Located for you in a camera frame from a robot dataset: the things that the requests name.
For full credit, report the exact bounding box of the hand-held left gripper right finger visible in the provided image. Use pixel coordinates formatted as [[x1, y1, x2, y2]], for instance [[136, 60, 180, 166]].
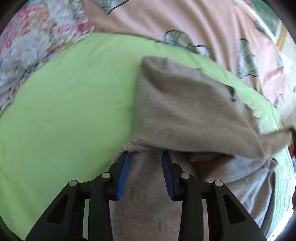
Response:
[[161, 151, 269, 241]]

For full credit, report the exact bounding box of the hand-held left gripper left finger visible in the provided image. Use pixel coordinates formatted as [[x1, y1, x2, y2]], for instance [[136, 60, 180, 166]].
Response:
[[25, 151, 132, 241]]

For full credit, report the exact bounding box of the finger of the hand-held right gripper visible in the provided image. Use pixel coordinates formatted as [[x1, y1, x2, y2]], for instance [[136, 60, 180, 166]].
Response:
[[289, 127, 296, 149]]

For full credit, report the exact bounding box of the grey knit sweater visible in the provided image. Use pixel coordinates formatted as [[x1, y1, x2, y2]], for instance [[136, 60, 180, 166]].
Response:
[[109, 56, 292, 241]]

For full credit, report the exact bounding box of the green bed sheet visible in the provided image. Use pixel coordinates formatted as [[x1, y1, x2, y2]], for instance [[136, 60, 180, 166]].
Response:
[[0, 32, 296, 241]]

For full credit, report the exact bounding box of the gold-framed picture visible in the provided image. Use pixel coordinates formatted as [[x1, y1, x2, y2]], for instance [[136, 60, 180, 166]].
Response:
[[236, 0, 288, 50]]

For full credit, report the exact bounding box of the pink heart-print duvet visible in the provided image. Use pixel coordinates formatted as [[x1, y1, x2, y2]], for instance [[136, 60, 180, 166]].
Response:
[[81, 0, 289, 109]]

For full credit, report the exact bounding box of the floral blanket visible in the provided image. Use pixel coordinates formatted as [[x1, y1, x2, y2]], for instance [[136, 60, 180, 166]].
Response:
[[0, 0, 95, 112]]

